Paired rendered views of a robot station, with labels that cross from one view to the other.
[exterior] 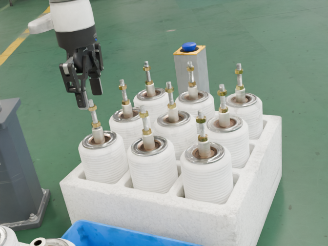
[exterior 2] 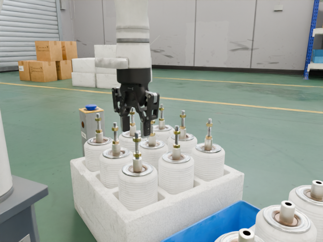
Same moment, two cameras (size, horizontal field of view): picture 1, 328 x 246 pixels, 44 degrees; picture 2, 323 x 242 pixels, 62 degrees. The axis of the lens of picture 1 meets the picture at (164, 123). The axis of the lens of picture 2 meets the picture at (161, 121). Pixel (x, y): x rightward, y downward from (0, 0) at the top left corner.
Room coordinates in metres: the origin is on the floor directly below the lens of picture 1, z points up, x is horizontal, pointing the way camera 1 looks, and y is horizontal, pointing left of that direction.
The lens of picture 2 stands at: (0.47, 0.65, 0.54)
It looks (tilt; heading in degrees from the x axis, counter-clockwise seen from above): 16 degrees down; 295
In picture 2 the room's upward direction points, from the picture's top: straight up
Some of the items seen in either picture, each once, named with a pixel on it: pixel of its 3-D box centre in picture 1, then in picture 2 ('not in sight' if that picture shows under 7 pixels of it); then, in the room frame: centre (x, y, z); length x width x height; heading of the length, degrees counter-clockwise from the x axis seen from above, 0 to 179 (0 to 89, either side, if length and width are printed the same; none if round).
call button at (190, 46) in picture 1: (189, 47); (91, 107); (1.10, -0.10, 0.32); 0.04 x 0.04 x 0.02
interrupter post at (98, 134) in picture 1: (98, 134); (137, 164); (0.77, 0.14, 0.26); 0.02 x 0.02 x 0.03
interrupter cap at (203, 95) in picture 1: (193, 97); (132, 134); (0.92, -0.08, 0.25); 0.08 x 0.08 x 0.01
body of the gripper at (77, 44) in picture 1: (79, 47); (133, 85); (0.77, 0.14, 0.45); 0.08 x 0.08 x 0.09
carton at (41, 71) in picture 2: not in sight; (43, 71); (3.90, -2.36, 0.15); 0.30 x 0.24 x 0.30; 178
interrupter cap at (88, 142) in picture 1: (99, 140); (137, 169); (0.77, 0.14, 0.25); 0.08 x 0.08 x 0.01
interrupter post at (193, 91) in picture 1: (193, 92); (132, 130); (0.92, -0.08, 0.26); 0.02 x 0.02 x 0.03
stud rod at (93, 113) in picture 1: (93, 116); (137, 147); (0.77, 0.14, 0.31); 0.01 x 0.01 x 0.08
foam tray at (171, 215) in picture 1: (182, 178); (152, 192); (0.81, -0.02, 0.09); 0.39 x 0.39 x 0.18; 60
